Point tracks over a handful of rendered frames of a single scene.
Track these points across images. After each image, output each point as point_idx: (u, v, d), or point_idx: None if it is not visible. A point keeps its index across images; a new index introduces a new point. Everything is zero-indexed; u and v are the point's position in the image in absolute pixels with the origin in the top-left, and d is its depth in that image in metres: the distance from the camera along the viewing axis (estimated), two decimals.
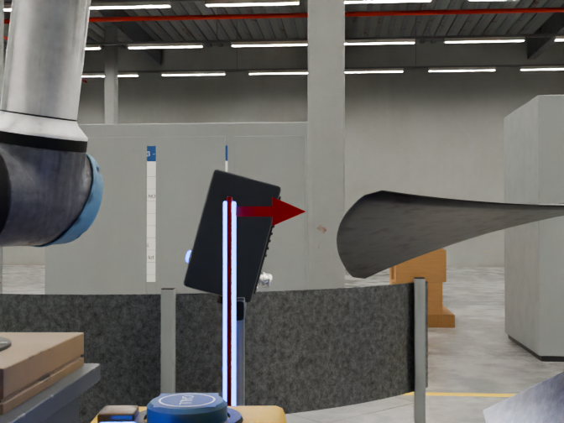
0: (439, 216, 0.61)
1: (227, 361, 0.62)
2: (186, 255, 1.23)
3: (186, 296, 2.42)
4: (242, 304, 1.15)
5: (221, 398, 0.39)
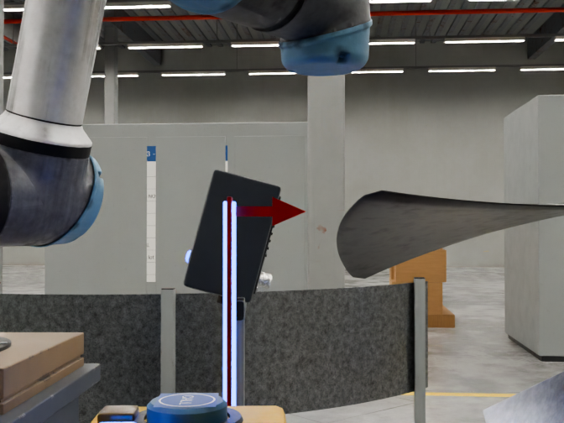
0: (439, 216, 0.61)
1: (227, 361, 0.62)
2: (186, 255, 1.23)
3: (186, 296, 2.42)
4: (242, 304, 1.15)
5: (221, 398, 0.39)
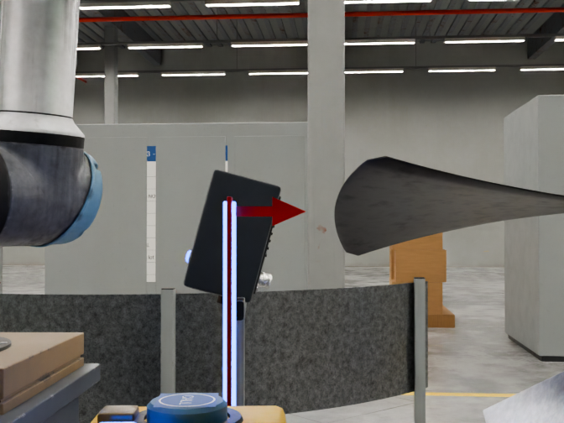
0: (439, 193, 0.61)
1: (227, 361, 0.62)
2: (186, 255, 1.23)
3: (186, 296, 2.42)
4: (242, 304, 1.15)
5: (221, 398, 0.39)
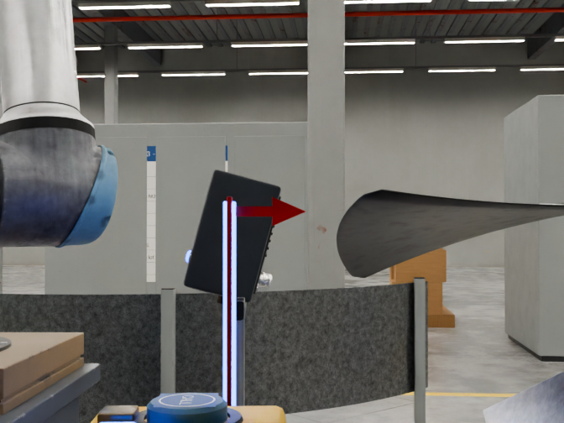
0: None
1: (227, 361, 0.62)
2: (186, 255, 1.23)
3: (186, 296, 2.42)
4: (242, 304, 1.15)
5: (221, 398, 0.39)
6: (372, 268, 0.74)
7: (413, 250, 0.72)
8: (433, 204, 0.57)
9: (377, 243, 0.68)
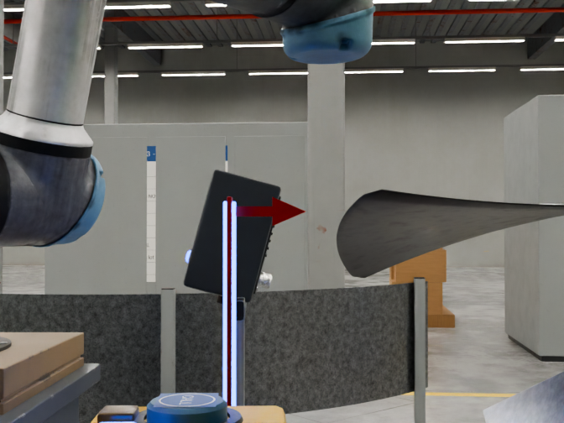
0: None
1: (227, 361, 0.62)
2: (186, 255, 1.23)
3: (186, 296, 2.42)
4: (242, 304, 1.15)
5: (221, 398, 0.39)
6: (372, 268, 0.74)
7: (413, 250, 0.72)
8: (433, 204, 0.57)
9: (377, 243, 0.68)
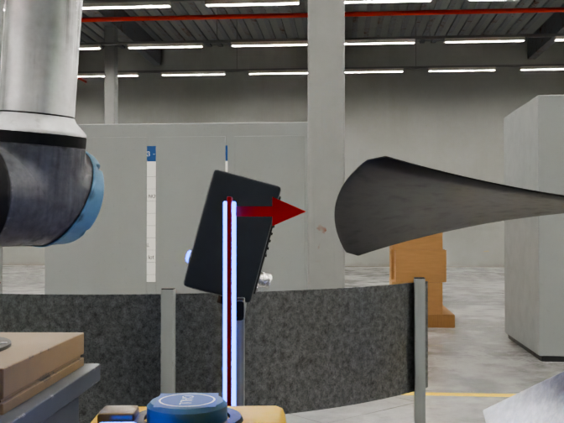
0: None
1: (227, 361, 0.62)
2: (186, 255, 1.23)
3: (186, 296, 2.42)
4: (242, 304, 1.15)
5: (221, 398, 0.39)
6: (367, 246, 0.74)
7: (409, 232, 0.72)
8: (435, 178, 0.57)
9: (374, 219, 0.68)
